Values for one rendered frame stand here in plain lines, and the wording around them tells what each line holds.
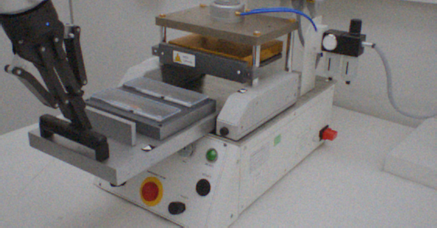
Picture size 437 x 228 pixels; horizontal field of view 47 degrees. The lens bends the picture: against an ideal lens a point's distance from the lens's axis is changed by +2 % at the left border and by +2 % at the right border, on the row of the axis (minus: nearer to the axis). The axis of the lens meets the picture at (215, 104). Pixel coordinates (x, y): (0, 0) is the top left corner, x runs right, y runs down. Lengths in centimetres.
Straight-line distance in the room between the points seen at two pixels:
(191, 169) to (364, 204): 39
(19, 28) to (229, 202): 50
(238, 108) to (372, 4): 71
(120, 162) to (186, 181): 24
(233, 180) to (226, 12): 36
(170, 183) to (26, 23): 46
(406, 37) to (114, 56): 135
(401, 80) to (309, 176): 48
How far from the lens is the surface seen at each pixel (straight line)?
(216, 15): 109
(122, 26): 226
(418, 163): 126
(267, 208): 108
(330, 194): 116
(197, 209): 99
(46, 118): 88
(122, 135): 86
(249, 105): 95
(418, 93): 154
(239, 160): 96
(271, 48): 111
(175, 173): 102
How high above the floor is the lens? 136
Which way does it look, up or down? 23 degrees down
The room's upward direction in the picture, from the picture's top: 1 degrees clockwise
